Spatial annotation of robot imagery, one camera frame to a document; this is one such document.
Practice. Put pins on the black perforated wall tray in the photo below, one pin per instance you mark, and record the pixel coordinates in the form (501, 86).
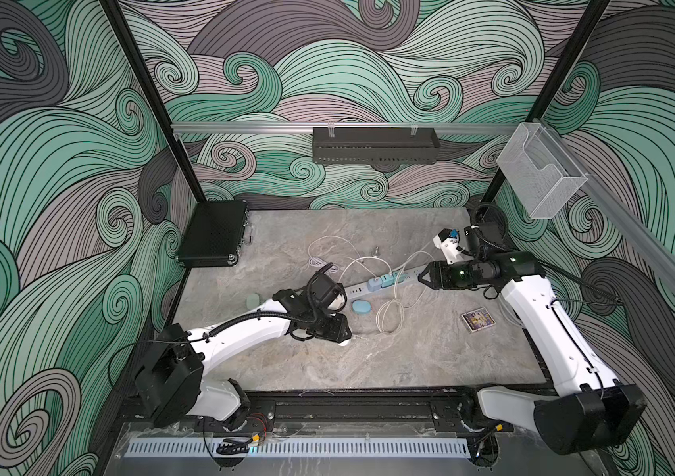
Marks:
(384, 149)

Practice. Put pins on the blue USB wall charger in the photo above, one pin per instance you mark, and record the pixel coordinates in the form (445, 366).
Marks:
(373, 285)

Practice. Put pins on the black carbon-pattern briefcase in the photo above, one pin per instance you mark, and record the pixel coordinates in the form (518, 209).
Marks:
(214, 235)

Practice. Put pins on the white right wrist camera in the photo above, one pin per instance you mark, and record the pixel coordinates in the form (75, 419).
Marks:
(448, 242)

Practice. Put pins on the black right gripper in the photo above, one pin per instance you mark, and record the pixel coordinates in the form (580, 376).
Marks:
(438, 277)

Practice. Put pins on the white power strip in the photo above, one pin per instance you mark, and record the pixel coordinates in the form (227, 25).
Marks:
(359, 291)

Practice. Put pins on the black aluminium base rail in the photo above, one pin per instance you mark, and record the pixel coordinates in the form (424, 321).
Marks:
(445, 409)

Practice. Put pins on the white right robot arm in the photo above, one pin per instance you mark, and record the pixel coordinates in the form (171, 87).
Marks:
(591, 408)

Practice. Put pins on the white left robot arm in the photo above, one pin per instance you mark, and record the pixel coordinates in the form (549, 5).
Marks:
(172, 380)

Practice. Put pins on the clear acrylic wall holder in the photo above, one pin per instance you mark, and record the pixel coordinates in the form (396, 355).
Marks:
(540, 169)

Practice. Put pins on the green earbud case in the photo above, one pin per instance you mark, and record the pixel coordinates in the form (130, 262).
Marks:
(253, 301)

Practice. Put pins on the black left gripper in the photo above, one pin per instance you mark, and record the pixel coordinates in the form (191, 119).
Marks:
(336, 335)

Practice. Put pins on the aluminium wall rail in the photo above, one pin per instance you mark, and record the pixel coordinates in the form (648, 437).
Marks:
(287, 127)

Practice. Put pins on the aluminium right side rail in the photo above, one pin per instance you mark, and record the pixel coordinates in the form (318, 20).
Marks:
(614, 190)

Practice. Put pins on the blue earbud case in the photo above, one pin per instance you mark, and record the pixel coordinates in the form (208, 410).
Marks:
(361, 307)

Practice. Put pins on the white slotted cable duct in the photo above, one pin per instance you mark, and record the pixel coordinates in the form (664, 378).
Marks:
(303, 447)

